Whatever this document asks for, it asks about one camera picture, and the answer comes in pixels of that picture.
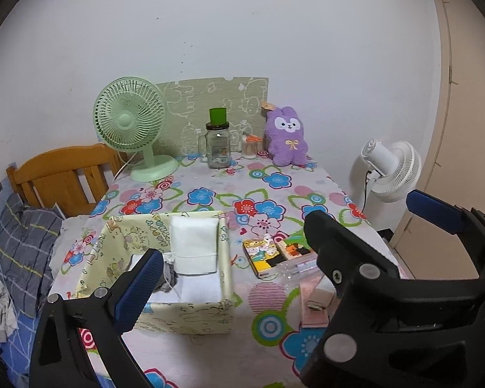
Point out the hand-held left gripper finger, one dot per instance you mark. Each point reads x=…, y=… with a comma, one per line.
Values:
x=141, y=287

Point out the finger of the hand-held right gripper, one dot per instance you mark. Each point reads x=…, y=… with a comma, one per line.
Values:
x=327, y=242
x=430, y=208

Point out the clear plastic package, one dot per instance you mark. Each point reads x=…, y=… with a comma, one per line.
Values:
x=295, y=268

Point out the pink soft package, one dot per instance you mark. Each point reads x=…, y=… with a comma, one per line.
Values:
x=307, y=291

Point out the yellow cartoon fabric storage box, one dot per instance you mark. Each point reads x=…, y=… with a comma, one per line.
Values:
x=194, y=319

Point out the grey sock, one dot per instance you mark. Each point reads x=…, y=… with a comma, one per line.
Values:
x=167, y=277

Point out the orange cartoon sock pack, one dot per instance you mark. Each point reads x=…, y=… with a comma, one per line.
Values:
x=293, y=250

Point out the white electric fan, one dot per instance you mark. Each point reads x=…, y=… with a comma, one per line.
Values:
x=392, y=169

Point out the white folded towel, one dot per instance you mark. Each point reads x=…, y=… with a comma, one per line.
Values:
x=194, y=246

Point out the yellow cartoon sock pack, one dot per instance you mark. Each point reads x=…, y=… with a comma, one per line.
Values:
x=262, y=258

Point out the beige wooden door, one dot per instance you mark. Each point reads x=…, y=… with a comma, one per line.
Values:
x=469, y=129

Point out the white bed linen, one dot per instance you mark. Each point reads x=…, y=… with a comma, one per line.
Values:
x=70, y=230

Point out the purple plush bunny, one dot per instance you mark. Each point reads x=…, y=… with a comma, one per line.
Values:
x=287, y=141

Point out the cotton swab jar orange lid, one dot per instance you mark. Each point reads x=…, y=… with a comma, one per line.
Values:
x=252, y=147

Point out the grey plaid pillow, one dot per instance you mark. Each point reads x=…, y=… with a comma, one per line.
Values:
x=24, y=242

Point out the blue plaid bedsheet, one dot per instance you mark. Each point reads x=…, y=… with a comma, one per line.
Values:
x=16, y=355

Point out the glass jar mug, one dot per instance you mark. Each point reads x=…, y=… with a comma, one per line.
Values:
x=218, y=149

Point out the wooden chair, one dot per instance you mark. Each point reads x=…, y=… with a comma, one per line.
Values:
x=44, y=165

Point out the green desk fan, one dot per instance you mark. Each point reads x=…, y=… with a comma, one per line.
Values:
x=125, y=121

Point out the green plastic cup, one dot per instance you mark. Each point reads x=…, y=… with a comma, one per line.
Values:
x=218, y=115

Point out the green cartoon printed board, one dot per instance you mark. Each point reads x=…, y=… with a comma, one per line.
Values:
x=210, y=93

